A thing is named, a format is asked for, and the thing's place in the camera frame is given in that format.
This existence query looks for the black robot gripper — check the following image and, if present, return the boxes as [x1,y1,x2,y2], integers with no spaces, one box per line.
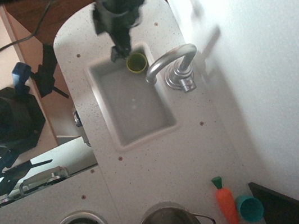
[92,0,144,62]

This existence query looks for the silver curved faucet spout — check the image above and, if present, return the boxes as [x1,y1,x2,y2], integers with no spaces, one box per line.
[146,44,197,84]

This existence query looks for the silver faucet base and knob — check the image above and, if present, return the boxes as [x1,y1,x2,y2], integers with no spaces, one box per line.
[164,63,197,93]

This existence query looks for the yellow-green plastic cup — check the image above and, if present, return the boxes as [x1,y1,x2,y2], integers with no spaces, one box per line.
[126,53,148,74]

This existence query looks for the white rectangular sink basin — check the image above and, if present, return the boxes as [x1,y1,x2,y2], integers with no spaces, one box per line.
[81,38,184,156]

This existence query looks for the white toy kitchen counter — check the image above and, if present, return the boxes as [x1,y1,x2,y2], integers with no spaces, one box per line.
[0,0,268,224]

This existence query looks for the silver stove knob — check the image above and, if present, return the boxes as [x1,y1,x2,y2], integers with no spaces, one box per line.
[72,107,83,128]

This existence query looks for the upper blue black clamp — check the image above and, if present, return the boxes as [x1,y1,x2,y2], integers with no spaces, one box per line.
[12,44,69,99]

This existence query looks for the blue black clamp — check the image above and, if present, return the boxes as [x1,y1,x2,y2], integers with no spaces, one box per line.
[12,44,69,99]
[0,152,52,196]

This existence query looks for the lower blue black clamp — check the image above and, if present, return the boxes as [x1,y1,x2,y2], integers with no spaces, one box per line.
[0,152,52,196]

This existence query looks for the orange toy carrot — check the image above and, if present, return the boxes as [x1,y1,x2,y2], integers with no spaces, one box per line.
[211,176,239,224]

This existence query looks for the teal plastic cup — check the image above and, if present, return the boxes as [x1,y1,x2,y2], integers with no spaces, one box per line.
[235,195,265,223]

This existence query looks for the black shelf corner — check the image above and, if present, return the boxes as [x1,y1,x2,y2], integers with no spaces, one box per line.
[248,182,299,224]

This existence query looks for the black cable on floor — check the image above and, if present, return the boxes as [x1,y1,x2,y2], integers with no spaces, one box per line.
[0,0,60,58]

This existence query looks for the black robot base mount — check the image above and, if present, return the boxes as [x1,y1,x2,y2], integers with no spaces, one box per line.
[0,87,46,157]

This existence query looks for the silver oven door handle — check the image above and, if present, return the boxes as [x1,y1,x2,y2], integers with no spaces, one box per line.
[19,166,70,196]

